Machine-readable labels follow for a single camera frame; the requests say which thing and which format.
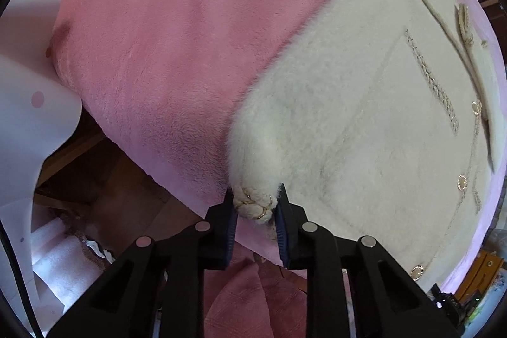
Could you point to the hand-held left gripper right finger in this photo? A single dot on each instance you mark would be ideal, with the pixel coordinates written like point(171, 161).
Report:
point(282, 231)

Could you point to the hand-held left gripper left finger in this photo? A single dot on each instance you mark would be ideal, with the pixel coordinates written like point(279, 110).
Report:
point(229, 229)

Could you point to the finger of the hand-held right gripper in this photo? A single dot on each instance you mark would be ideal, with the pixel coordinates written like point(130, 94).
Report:
point(437, 290)

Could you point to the white fuzzy cardigan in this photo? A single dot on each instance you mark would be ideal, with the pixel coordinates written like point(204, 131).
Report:
point(356, 104)

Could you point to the wooden drawer cabinet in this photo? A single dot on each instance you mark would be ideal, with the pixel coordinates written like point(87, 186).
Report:
point(485, 270)

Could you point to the person's pink quilted clothing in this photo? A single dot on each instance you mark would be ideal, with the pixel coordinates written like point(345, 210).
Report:
point(253, 302)

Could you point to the white lace-trimmed cloth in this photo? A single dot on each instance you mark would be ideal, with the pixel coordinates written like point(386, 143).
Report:
point(59, 255)

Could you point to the pink fleece bed blanket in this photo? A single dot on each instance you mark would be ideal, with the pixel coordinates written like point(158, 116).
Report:
point(178, 25)

